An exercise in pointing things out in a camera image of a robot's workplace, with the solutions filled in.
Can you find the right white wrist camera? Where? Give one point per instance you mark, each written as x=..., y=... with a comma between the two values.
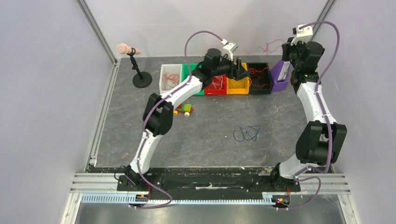
x=301, y=35

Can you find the purple metronome holder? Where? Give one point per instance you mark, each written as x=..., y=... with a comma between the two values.
x=280, y=76

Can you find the white bin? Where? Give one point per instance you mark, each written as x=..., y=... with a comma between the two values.
x=170, y=77

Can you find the green bin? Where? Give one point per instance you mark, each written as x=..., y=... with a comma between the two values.
x=186, y=73

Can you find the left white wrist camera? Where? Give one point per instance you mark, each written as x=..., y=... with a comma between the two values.
x=228, y=49

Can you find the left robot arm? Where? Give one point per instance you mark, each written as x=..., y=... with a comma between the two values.
x=158, y=114

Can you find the red bin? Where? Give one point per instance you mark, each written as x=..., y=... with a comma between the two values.
x=217, y=86

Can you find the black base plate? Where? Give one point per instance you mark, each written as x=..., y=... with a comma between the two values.
x=207, y=183

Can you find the pink microphone on stand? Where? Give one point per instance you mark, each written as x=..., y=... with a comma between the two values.
x=140, y=79

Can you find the white slotted cable duct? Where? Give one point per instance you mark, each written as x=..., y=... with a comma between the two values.
x=140, y=200

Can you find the toy brick car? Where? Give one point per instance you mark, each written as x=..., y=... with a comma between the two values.
x=185, y=109

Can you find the black bin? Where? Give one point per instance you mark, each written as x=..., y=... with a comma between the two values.
x=261, y=79

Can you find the yellow bin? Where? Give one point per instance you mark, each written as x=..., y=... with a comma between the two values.
x=240, y=87

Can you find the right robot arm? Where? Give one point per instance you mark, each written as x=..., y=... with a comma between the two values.
x=321, y=141

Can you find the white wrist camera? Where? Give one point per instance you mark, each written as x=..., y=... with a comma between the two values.
x=301, y=35
x=228, y=49

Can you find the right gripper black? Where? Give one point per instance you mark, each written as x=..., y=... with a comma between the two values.
x=287, y=53

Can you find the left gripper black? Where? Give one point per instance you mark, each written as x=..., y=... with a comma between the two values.
x=236, y=71

